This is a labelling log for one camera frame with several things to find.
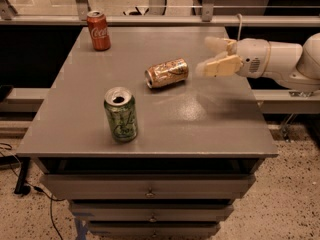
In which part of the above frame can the white cable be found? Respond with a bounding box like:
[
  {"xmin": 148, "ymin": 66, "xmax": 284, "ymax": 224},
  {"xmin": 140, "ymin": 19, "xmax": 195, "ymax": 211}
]
[{"xmin": 235, "ymin": 13, "xmax": 244, "ymax": 41}]

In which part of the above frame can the grey drawer cabinet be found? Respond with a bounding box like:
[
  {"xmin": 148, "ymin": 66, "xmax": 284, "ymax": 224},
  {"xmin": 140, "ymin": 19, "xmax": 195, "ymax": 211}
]
[{"xmin": 18, "ymin": 27, "xmax": 277, "ymax": 238}]

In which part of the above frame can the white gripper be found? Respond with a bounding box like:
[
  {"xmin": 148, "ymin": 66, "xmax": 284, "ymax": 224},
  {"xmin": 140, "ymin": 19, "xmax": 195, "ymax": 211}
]
[{"xmin": 195, "ymin": 36, "xmax": 270, "ymax": 78}]

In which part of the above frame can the black floor cable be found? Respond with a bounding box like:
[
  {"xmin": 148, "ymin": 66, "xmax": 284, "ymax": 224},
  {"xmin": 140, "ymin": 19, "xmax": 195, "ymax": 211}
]
[{"xmin": 0, "ymin": 142, "xmax": 65, "ymax": 240}]

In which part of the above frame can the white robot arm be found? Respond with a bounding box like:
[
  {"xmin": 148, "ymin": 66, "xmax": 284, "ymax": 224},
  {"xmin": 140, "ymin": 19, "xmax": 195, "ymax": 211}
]
[{"xmin": 195, "ymin": 34, "xmax": 319, "ymax": 92}]

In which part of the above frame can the green soda can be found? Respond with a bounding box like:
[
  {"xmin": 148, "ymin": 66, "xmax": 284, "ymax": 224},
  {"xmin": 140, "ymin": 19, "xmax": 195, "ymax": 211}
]
[{"xmin": 104, "ymin": 87, "xmax": 138, "ymax": 142}]

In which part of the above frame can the metal railing frame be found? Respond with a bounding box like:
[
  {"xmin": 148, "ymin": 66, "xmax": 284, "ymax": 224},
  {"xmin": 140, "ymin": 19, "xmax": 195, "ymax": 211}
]
[{"xmin": 0, "ymin": 0, "xmax": 320, "ymax": 28}]

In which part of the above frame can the orange soda can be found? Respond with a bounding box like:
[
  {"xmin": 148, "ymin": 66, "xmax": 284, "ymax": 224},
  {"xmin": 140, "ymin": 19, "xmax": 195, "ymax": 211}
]
[{"xmin": 145, "ymin": 58, "xmax": 189, "ymax": 88}]

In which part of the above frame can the red Coca-Cola can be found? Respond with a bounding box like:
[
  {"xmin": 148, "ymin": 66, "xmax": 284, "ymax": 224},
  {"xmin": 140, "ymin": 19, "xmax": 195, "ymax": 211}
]
[{"xmin": 87, "ymin": 11, "xmax": 111, "ymax": 51}]

